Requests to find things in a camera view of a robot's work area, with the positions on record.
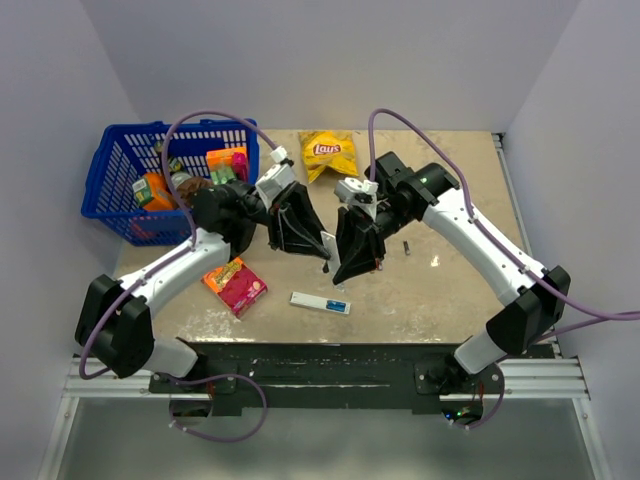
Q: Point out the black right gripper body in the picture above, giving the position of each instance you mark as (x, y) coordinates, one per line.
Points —
(390, 218)

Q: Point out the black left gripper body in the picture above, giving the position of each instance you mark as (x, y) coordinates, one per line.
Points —
(252, 204)

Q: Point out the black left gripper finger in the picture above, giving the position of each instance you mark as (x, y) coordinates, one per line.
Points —
(290, 239)
(301, 210)

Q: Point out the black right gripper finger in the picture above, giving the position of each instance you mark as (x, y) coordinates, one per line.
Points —
(349, 232)
(364, 260)

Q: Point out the white remote control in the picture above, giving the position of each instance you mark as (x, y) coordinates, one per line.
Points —
(315, 303)

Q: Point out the blue AAA battery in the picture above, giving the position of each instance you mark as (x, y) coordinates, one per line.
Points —
(335, 307)
(334, 303)

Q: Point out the white remote battery cover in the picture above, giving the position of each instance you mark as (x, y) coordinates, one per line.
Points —
(330, 244)

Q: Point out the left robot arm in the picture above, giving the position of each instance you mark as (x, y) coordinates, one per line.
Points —
(116, 320)

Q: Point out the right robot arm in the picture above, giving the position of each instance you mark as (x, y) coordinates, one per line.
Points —
(530, 293)

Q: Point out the orange green snack box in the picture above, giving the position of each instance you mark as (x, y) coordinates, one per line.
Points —
(228, 164)

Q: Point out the yellow Lays chips bag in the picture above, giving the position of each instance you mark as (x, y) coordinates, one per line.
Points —
(328, 150)

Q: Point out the brown round package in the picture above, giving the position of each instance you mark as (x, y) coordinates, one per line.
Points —
(191, 185)

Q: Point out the pink orange candy box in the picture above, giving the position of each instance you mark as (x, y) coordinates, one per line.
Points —
(236, 285)

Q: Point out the dark glass bottle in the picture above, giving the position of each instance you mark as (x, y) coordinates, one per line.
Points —
(178, 173)

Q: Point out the orange juice carton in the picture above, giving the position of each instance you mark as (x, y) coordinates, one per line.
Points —
(151, 193)

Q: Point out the blue plastic shopping basket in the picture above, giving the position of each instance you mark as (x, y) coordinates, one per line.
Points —
(126, 153)

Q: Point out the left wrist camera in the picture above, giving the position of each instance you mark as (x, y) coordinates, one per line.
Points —
(274, 181)

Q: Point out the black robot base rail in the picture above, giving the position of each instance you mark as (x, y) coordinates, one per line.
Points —
(420, 378)

